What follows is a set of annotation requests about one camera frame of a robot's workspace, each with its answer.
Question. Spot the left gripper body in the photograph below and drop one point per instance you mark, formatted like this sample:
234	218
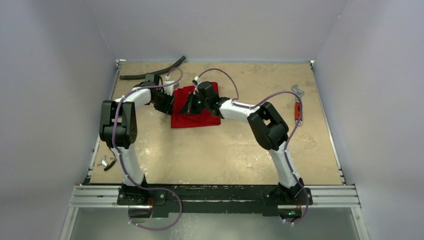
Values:
163	102

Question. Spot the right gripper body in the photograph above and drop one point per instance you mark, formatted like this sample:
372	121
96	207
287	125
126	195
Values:
191	103

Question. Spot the red cloth napkin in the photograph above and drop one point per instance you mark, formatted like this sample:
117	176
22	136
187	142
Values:
183	120

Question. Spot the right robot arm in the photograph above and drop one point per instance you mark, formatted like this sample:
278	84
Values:
268	127

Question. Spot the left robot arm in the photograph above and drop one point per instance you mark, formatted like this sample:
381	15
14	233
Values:
118	126

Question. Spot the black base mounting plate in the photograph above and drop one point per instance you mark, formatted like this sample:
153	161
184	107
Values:
266	200

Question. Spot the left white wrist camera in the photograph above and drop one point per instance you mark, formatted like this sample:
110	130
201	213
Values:
170	85

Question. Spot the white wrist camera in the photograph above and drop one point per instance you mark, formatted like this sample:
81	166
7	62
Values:
196	81
170	85

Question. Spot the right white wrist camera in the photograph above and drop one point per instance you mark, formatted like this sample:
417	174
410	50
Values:
196	81

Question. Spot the black handled pliers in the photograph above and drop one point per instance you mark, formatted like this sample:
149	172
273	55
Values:
107	162

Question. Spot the adjustable wrench orange handle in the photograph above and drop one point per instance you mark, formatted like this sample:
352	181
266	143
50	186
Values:
297	108

